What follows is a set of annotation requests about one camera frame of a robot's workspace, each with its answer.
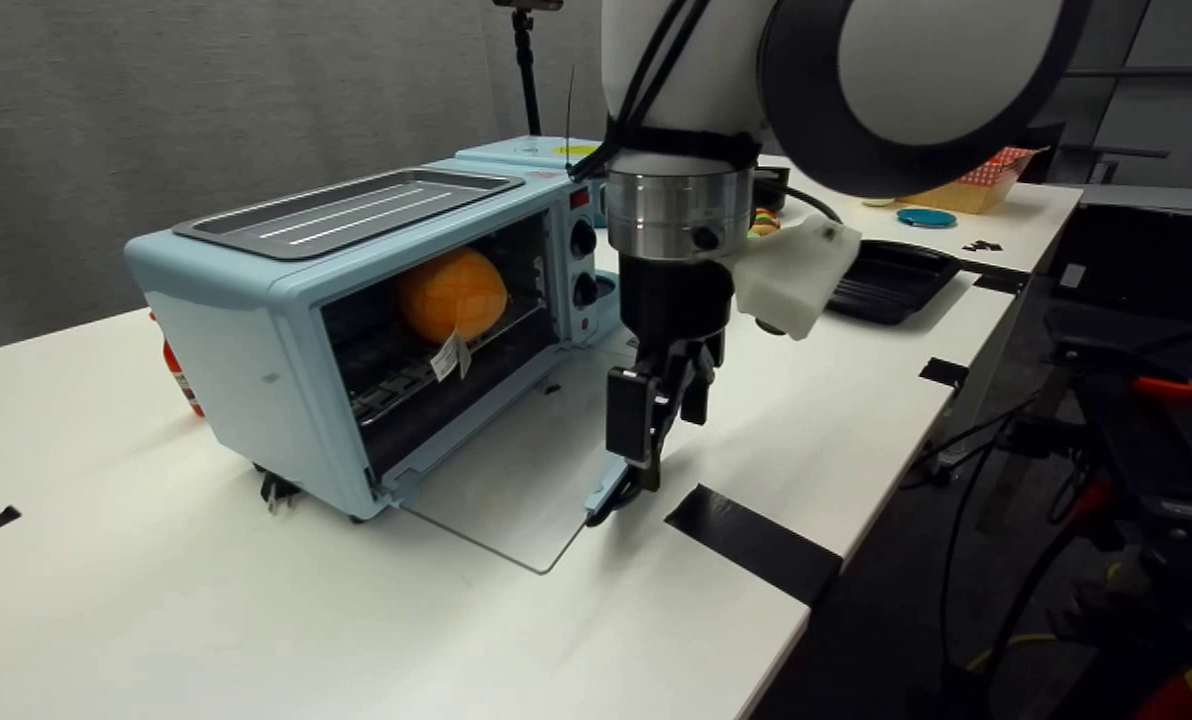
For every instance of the light blue toy oven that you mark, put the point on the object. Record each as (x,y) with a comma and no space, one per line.
(279,321)

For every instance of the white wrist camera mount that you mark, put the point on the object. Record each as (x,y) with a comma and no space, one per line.
(799,275)

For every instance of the green plate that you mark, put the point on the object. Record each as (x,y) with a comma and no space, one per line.
(924,218)

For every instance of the glass oven door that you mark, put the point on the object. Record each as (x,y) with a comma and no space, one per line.
(530,483)

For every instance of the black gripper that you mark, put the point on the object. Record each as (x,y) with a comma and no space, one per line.
(679,301)

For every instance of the thin black tripod pole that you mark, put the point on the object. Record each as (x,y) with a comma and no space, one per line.
(530,75)

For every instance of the small red grey object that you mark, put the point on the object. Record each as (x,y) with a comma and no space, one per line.
(178,373)

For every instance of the white paper tag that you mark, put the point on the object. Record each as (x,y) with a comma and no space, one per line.
(449,357)

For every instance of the orange toy bread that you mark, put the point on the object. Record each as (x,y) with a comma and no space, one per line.
(454,298)

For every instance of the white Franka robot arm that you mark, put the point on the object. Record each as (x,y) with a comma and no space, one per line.
(916,52)

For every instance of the black plastic tray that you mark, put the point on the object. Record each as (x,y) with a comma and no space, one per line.
(891,281)

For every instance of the yellow pink toy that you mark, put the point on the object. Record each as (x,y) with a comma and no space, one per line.
(991,183)

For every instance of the black tape strip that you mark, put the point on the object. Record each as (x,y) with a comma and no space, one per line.
(947,373)
(755,541)

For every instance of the yellow disc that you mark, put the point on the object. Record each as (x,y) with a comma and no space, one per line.
(575,148)

